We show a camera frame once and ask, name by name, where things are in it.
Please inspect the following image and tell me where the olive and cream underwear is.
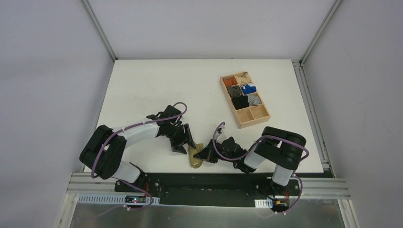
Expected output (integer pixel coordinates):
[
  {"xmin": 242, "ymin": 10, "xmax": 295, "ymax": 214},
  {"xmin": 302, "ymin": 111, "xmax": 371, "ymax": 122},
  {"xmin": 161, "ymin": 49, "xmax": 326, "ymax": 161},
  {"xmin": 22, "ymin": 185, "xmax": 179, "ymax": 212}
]
[{"xmin": 188, "ymin": 143, "xmax": 204, "ymax": 169}]

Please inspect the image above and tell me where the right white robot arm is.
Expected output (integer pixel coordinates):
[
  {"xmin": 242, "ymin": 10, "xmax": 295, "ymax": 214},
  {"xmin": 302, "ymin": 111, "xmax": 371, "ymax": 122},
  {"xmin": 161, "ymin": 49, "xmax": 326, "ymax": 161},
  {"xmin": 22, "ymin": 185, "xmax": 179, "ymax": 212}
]
[{"xmin": 193, "ymin": 122, "xmax": 309, "ymax": 195}]

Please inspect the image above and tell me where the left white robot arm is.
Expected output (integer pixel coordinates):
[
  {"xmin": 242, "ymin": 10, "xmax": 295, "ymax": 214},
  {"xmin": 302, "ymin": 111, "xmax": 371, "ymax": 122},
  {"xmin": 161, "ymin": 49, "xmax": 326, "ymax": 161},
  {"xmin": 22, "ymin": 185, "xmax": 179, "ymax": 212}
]
[{"xmin": 79, "ymin": 105, "xmax": 197, "ymax": 192}]

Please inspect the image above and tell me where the black rolled underwear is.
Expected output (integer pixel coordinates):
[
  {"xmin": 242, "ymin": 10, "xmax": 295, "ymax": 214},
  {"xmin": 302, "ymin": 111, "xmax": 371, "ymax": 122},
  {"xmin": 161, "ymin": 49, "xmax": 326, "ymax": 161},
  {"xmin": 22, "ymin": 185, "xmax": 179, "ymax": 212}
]
[{"xmin": 231, "ymin": 95, "xmax": 249, "ymax": 110}]

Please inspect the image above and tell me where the grey striped rolled underwear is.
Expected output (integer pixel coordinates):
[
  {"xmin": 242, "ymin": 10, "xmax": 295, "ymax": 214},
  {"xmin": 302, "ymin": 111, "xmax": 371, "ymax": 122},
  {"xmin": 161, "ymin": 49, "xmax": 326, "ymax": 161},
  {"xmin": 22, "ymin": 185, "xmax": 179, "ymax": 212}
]
[{"xmin": 248, "ymin": 95, "xmax": 262, "ymax": 106}]

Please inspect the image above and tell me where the dark grey rolled underwear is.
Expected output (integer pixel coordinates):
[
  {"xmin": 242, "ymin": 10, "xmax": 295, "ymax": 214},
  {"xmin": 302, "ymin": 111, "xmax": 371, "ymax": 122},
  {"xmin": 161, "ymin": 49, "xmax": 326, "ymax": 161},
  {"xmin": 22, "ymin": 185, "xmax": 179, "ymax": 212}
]
[{"xmin": 226, "ymin": 85, "xmax": 242, "ymax": 98}]

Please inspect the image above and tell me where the blue rolled underwear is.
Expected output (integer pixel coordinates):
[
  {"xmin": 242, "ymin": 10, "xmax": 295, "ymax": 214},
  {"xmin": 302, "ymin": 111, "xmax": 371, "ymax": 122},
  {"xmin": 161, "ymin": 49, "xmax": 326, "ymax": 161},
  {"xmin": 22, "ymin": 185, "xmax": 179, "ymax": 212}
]
[{"xmin": 240, "ymin": 83, "xmax": 257, "ymax": 95}]

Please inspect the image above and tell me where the orange rolled underwear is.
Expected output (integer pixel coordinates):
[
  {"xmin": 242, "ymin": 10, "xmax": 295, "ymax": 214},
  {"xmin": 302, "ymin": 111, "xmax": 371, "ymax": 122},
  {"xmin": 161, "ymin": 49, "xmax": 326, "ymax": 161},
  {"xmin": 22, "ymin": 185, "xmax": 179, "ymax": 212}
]
[{"xmin": 223, "ymin": 76, "xmax": 238, "ymax": 86}]

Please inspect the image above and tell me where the beige rolled underwear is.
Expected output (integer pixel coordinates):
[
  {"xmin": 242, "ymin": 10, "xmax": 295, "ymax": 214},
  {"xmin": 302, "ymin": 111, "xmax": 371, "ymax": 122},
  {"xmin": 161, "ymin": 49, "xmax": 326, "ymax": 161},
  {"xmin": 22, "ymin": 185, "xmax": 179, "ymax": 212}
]
[{"xmin": 234, "ymin": 72, "xmax": 251, "ymax": 84}]

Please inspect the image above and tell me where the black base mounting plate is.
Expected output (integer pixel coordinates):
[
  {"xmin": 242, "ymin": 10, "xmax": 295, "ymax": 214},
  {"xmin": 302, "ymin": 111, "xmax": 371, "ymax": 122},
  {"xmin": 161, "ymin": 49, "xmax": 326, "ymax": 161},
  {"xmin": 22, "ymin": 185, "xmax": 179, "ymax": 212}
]
[{"xmin": 133, "ymin": 173, "xmax": 300, "ymax": 207}]

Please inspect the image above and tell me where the wooden compartment box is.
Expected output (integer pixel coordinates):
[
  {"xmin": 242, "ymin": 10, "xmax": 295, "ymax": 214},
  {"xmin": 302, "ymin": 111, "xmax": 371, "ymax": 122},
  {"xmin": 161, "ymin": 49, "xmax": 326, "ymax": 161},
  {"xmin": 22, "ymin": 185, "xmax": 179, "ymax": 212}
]
[{"xmin": 220, "ymin": 71, "xmax": 271, "ymax": 129}]

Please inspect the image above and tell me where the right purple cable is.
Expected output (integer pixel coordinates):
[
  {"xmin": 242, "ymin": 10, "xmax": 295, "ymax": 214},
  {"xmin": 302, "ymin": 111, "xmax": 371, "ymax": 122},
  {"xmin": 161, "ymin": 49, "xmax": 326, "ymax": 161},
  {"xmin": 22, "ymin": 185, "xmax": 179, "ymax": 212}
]
[{"xmin": 212, "ymin": 122, "xmax": 310, "ymax": 177}]

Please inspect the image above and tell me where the right white cable duct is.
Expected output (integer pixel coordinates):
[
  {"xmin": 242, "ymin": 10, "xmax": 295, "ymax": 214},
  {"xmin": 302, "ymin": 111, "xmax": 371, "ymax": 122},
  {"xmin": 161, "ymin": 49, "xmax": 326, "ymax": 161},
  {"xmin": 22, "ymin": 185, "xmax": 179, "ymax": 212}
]
[{"xmin": 254, "ymin": 199, "xmax": 273, "ymax": 209}]

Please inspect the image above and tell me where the white cable duct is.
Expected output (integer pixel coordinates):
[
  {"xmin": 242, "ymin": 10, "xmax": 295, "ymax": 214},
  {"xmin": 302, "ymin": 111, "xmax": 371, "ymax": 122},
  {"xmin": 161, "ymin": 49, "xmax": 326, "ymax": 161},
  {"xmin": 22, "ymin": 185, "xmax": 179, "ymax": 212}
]
[
  {"xmin": 254, "ymin": 199, "xmax": 273, "ymax": 209},
  {"xmin": 78, "ymin": 194, "xmax": 160, "ymax": 206}
]

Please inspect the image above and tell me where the left white cable duct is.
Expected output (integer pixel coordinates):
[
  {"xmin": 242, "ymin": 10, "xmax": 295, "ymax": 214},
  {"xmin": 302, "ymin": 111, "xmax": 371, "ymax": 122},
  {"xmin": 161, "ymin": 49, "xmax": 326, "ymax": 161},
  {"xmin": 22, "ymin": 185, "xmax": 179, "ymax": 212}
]
[{"xmin": 78, "ymin": 194, "xmax": 160, "ymax": 206}]

